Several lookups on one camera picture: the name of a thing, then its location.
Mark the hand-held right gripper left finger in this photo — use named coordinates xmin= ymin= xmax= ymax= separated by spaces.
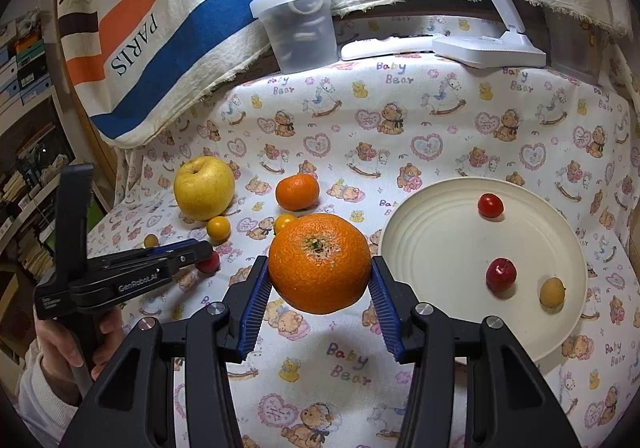
xmin=60 ymin=255 xmax=273 ymax=448

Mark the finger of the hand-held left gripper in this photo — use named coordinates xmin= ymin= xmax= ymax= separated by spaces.
xmin=154 ymin=241 xmax=215 ymax=280
xmin=89 ymin=238 xmax=202 ymax=270

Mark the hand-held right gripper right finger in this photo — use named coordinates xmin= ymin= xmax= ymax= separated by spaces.
xmin=370 ymin=255 xmax=581 ymax=448

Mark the red cherry tomato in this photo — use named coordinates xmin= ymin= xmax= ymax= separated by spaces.
xmin=477 ymin=193 xmax=504 ymax=219
xmin=195 ymin=250 xmax=221 ymax=274

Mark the yellow cherry tomato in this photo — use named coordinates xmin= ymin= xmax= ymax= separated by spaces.
xmin=273 ymin=212 xmax=299 ymax=235
xmin=206 ymin=216 xmax=231 ymax=244

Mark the yellow apple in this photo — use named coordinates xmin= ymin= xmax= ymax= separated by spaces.
xmin=173 ymin=156 xmax=236 ymax=222

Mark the cream round plate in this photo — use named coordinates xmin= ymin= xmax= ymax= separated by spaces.
xmin=377 ymin=178 xmax=588 ymax=364

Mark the large mandarin orange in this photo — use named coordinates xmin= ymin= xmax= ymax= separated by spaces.
xmin=268 ymin=214 xmax=373 ymax=315

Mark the small red stemmed fruit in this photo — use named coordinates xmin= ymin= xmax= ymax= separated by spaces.
xmin=486 ymin=257 xmax=517 ymax=295

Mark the small mandarin orange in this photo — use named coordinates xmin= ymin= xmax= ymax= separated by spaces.
xmin=275 ymin=174 xmax=320 ymax=211

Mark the small tan fruit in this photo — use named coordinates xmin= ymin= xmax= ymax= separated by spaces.
xmin=539 ymin=277 xmax=566 ymax=309

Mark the person's left forearm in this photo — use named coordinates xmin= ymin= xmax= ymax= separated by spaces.
xmin=14 ymin=338 xmax=86 ymax=434

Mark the person's left hand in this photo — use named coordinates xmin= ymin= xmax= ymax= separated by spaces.
xmin=35 ymin=305 xmax=127 ymax=397

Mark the bookshelf with books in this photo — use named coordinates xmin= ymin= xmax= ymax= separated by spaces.
xmin=0 ymin=3 xmax=108 ymax=369

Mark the bear print cloth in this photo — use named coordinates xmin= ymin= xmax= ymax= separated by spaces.
xmin=85 ymin=13 xmax=640 ymax=448

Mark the striped blanket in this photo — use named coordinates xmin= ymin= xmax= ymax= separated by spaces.
xmin=55 ymin=0 xmax=633 ymax=149

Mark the clear lidded plastic container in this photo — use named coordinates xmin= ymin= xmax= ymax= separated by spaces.
xmin=249 ymin=0 xmax=337 ymax=74

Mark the white remote control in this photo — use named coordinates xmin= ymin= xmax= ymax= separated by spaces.
xmin=340 ymin=34 xmax=436 ymax=61

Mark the clear plastic cup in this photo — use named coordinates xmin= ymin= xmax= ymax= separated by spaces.
xmin=542 ymin=3 xmax=601 ymax=84

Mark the wooden frame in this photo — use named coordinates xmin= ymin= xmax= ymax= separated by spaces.
xmin=55 ymin=18 xmax=128 ymax=224

